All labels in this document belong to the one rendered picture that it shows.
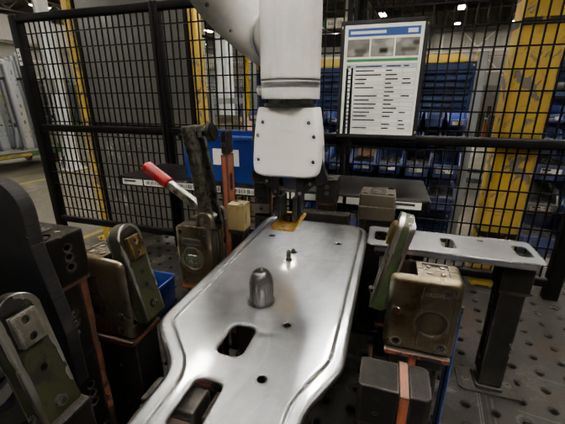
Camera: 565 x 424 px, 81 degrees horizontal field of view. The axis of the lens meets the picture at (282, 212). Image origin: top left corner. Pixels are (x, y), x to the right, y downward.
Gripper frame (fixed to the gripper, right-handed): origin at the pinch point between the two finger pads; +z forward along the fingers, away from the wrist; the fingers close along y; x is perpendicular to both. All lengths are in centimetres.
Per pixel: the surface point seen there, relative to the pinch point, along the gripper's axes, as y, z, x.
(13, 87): -661, -38, 429
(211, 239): -13.2, 6.6, -2.1
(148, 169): -25.2, -4.5, -1.1
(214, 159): -32.7, 0.0, 35.8
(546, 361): 52, 39, 27
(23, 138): -656, 54, 421
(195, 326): -5.7, 9.5, -19.9
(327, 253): 5.7, 9.4, 4.2
